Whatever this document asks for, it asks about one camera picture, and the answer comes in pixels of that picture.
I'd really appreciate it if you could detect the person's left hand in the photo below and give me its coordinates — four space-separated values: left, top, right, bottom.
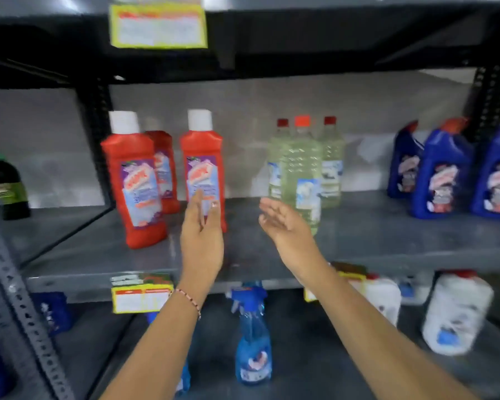
179 189 225 297

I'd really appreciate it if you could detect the person's right hand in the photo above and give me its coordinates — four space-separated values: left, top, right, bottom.
258 197 331 286

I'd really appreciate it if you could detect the person's right forearm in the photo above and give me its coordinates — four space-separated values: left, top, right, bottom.
304 266 481 400

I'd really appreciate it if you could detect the person's left forearm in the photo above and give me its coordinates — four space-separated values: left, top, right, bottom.
100 287 209 400

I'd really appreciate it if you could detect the clear bottle with red cap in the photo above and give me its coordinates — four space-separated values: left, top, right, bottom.
267 118 293 200
282 115 323 236
319 116 346 209

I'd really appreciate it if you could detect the red bottle with white cap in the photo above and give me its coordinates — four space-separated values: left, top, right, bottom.
145 130 181 214
179 109 228 234
100 111 168 250

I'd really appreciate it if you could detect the black metal shelf rack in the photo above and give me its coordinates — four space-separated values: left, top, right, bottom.
0 0 500 400

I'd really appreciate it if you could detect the yellow shelf label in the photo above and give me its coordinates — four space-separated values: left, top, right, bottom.
304 262 368 303

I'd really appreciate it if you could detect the small yellow price label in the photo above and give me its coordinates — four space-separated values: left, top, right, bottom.
111 274 175 315

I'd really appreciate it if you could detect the blue spray bottle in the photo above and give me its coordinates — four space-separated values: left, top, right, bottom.
226 281 273 386

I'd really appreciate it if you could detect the small white jug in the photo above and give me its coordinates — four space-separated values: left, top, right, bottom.
399 272 435 307
359 274 402 328

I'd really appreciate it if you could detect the blue bottle with red cap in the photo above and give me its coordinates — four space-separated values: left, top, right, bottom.
409 117 476 220
387 121 425 200
471 121 500 220

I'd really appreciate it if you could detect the large yellow price label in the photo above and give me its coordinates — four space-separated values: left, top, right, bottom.
109 2 208 50

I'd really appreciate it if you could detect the large white jug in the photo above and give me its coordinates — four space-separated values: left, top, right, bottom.
421 270 495 357

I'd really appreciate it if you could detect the dark green bottle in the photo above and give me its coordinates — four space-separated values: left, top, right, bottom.
0 155 31 221

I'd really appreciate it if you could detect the grey perforated rack upright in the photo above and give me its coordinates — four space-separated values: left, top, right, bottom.
0 191 75 400

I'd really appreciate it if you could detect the red and white thread bracelet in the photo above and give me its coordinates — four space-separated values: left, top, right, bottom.
169 288 202 321

